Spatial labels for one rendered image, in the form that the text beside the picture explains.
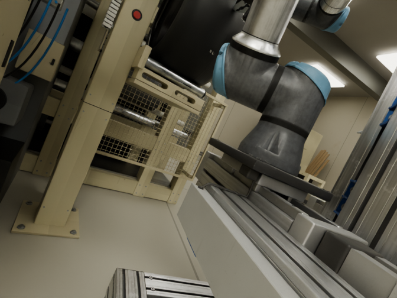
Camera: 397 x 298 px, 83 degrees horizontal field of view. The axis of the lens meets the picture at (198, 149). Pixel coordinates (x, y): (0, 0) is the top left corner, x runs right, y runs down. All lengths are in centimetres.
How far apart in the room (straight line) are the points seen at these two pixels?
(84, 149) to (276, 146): 90
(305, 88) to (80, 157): 98
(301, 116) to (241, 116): 681
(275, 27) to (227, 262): 43
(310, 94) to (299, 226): 28
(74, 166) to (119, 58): 53
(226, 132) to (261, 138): 665
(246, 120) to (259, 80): 691
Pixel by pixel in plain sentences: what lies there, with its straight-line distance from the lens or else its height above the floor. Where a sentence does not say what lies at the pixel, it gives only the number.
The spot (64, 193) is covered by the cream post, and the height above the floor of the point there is 18.
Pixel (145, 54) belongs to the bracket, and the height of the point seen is 91.
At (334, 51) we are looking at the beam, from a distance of 584.
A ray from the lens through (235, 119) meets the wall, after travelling 722.
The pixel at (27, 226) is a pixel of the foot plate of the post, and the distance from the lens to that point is 130.
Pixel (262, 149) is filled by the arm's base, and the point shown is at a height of 74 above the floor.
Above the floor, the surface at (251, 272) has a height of 62.
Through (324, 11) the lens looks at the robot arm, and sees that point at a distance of 82.
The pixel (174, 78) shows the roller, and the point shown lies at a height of 89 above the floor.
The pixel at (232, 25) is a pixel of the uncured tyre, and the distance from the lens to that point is 112.
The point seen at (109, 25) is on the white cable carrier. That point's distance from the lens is 115.
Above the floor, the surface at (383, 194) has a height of 76.
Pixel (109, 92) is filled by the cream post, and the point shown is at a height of 70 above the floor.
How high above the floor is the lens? 72
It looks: 5 degrees down
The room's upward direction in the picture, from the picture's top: 25 degrees clockwise
